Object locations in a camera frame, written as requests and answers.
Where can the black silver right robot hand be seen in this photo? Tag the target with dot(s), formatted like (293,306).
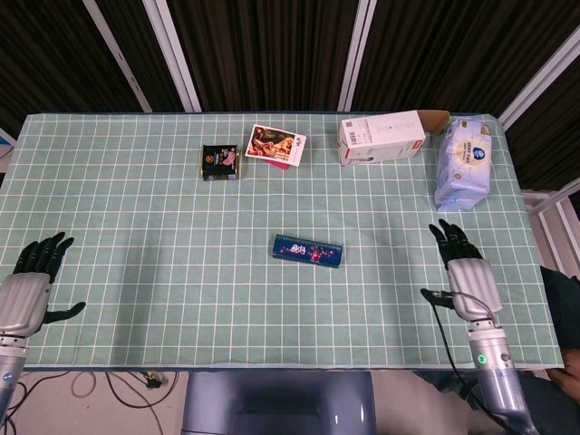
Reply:
(473,285)

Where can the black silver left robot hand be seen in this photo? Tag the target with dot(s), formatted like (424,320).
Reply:
(22,299)

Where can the blue glasses case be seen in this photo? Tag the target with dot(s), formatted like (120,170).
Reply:
(308,250)

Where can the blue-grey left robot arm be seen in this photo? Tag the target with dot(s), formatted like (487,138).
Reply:
(9,362)

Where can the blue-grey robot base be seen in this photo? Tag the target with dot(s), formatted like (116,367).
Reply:
(272,399)

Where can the white cardboard carton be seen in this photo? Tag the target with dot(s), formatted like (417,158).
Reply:
(385,136)

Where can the person in dark clothes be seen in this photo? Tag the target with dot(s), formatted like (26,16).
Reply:
(564,312)

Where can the white metal rack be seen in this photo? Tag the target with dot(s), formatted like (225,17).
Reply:
(550,217)

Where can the light blue tissue pack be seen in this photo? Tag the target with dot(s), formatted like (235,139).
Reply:
(462,163)

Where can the black floor power plug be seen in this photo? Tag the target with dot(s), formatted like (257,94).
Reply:
(154,380)

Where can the green checked tablecloth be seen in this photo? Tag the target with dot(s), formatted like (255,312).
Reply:
(181,272)

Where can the white blue panel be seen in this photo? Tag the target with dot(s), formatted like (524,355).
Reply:
(5,138)

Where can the small black snack packet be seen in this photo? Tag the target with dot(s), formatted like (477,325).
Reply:
(220,162)

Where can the red tub with printed lid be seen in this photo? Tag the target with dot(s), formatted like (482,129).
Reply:
(275,144)

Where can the black pleated curtain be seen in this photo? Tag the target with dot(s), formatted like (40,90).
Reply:
(272,45)

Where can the white metal frame post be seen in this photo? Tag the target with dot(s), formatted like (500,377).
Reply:
(174,54)
(357,54)
(539,86)
(117,54)

